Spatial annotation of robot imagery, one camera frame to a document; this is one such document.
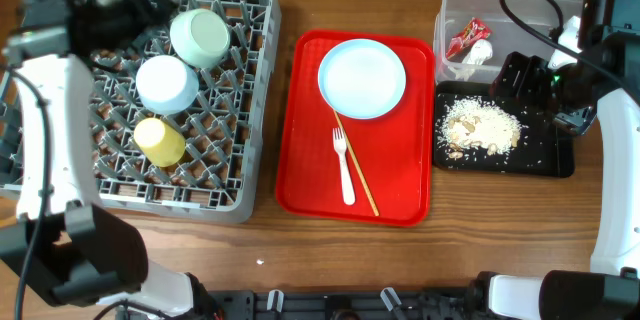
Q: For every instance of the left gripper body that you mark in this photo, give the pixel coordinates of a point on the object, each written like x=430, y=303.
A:
x=122, y=22

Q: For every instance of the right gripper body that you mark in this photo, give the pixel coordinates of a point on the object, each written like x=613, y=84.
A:
x=535, y=87

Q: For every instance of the white paper wrapper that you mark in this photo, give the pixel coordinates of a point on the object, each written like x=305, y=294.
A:
x=480, y=52

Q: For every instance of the light green bowl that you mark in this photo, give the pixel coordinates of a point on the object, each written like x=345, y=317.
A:
x=200, y=37

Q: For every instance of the rice and food scraps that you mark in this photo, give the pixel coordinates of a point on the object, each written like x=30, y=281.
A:
x=471, y=124

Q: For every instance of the red sauce packet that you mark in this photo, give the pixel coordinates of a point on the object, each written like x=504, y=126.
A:
x=474, y=31

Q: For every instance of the red plastic serving tray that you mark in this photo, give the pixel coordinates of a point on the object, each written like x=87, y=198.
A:
x=394, y=151

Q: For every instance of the yellow plastic cup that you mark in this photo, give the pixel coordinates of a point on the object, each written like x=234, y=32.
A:
x=162, y=145

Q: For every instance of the light blue round plate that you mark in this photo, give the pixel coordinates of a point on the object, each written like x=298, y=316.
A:
x=361, y=79

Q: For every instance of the wooden chopstick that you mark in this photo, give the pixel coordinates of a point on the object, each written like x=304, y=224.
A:
x=357, y=165

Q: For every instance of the white plastic fork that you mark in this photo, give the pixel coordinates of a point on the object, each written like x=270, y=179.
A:
x=340, y=147

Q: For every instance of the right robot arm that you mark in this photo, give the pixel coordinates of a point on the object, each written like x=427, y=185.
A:
x=601, y=85

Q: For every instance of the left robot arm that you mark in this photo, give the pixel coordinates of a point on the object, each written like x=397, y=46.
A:
x=65, y=246

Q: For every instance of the clear plastic waste bin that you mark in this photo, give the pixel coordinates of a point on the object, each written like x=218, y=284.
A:
x=506, y=38

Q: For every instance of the grey plastic dishwasher rack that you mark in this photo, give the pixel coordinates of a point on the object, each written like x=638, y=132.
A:
x=216, y=178

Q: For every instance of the black plastic tray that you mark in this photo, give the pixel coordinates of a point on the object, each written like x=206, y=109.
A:
x=542, y=149

